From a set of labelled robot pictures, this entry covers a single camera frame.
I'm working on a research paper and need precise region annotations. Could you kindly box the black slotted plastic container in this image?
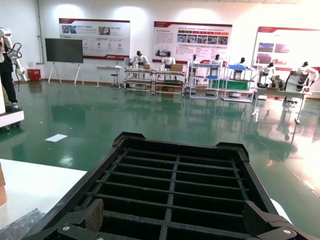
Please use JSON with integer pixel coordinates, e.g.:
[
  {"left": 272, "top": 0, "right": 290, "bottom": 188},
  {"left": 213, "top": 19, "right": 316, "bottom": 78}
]
[{"left": 41, "top": 131, "right": 283, "bottom": 240}]

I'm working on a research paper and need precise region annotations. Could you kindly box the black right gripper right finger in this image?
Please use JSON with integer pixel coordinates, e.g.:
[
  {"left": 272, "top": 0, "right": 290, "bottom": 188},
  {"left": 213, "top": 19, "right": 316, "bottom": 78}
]
[{"left": 242, "top": 200, "right": 320, "bottom": 240}]

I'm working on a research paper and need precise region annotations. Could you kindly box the white open shelf frame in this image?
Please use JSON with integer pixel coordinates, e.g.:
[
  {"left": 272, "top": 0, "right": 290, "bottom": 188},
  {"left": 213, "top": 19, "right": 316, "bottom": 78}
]
[{"left": 188, "top": 62, "right": 223, "bottom": 101}]

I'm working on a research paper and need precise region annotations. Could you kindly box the black display on white stand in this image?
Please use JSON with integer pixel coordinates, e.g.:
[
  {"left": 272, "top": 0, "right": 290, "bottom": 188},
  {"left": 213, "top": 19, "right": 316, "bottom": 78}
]
[{"left": 44, "top": 37, "right": 85, "bottom": 88}]

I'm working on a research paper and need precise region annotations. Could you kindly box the brown cardboard box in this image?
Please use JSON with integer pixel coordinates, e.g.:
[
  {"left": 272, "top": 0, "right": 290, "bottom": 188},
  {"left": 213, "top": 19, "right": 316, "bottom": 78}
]
[{"left": 0, "top": 162, "right": 8, "bottom": 207}]

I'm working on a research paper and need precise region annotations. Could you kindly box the long white table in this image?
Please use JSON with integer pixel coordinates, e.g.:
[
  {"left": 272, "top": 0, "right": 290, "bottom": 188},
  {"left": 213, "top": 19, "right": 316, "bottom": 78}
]
[{"left": 251, "top": 86, "right": 314, "bottom": 126}]

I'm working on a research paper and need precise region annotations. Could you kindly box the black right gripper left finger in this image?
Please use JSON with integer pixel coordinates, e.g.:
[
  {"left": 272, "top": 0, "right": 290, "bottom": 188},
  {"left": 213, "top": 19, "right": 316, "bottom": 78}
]
[{"left": 23, "top": 198, "right": 105, "bottom": 240}]

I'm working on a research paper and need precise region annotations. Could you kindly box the small white table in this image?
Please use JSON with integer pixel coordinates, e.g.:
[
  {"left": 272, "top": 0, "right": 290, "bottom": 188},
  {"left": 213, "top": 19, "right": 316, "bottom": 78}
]
[{"left": 94, "top": 65, "right": 124, "bottom": 89}]

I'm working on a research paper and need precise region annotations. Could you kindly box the black stool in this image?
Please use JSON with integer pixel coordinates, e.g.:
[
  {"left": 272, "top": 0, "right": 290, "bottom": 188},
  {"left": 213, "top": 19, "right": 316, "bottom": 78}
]
[{"left": 110, "top": 73, "right": 121, "bottom": 89}]

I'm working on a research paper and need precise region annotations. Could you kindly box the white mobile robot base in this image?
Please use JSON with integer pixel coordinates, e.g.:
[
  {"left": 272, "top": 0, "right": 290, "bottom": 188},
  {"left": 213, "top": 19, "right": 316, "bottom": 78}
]
[{"left": 0, "top": 84, "right": 25, "bottom": 131}]

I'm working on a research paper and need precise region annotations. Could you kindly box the white humanoid robot black head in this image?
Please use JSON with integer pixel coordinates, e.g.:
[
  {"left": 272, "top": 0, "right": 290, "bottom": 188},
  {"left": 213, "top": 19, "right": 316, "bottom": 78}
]
[
  {"left": 284, "top": 61, "right": 320, "bottom": 93},
  {"left": 234, "top": 57, "right": 252, "bottom": 73},
  {"left": 186, "top": 53, "right": 201, "bottom": 87},
  {"left": 210, "top": 53, "right": 224, "bottom": 76},
  {"left": 129, "top": 49, "right": 151, "bottom": 70},
  {"left": 159, "top": 51, "right": 177, "bottom": 71},
  {"left": 257, "top": 61, "right": 285, "bottom": 89}
]

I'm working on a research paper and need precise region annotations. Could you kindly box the wall poster with photo row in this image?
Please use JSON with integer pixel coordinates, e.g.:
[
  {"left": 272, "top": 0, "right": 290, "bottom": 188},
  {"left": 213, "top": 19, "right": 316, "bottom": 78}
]
[{"left": 152, "top": 20, "right": 233, "bottom": 65}]

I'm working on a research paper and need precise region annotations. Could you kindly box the person in dark clothes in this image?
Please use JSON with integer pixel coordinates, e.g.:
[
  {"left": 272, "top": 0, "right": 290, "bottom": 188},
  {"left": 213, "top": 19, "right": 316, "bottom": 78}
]
[{"left": 0, "top": 37, "right": 19, "bottom": 109}]

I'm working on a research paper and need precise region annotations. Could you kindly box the white tube frame workbench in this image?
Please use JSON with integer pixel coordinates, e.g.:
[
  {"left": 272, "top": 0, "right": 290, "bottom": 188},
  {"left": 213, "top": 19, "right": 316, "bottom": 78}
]
[
  {"left": 152, "top": 69, "right": 187, "bottom": 98},
  {"left": 123, "top": 66, "right": 155, "bottom": 95}
]

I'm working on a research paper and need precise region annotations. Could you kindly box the wall poster with round icons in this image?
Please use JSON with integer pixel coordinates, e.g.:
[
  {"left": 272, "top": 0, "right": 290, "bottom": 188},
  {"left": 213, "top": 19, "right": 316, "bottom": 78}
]
[{"left": 58, "top": 17, "right": 131, "bottom": 60}]

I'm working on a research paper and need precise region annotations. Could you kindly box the wall poster with large photos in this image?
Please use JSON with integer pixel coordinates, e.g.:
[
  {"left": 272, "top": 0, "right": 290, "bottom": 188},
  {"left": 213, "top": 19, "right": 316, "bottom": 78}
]
[{"left": 251, "top": 26, "right": 320, "bottom": 70}]

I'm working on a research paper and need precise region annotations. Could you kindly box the white paper sheet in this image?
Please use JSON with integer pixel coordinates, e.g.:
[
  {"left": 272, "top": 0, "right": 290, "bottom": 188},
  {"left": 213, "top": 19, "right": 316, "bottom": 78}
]
[{"left": 44, "top": 133, "right": 69, "bottom": 143}]

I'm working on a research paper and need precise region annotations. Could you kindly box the white shelf with green panel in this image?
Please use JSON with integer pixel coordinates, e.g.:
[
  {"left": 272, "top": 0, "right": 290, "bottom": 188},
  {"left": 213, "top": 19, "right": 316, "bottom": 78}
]
[{"left": 221, "top": 64, "right": 258, "bottom": 103}]

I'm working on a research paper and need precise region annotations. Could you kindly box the red floor box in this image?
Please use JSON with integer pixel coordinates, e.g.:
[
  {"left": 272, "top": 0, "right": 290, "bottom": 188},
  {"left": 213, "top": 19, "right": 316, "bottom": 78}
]
[{"left": 27, "top": 68, "right": 42, "bottom": 82}]

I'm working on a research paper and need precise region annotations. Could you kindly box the grey antistatic bubble bag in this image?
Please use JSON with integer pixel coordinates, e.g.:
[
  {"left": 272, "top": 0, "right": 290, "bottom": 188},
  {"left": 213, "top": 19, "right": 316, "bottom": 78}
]
[{"left": 0, "top": 208, "right": 47, "bottom": 240}]

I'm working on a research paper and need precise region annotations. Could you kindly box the white rounded panel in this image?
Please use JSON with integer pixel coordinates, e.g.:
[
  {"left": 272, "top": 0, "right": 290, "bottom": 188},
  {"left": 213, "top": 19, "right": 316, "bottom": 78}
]
[{"left": 269, "top": 197, "right": 294, "bottom": 226}]

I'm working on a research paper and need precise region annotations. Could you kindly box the grey wall pipe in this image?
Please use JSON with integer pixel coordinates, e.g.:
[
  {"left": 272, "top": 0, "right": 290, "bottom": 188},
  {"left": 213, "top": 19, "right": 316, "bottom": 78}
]
[{"left": 36, "top": 0, "right": 45, "bottom": 65}]

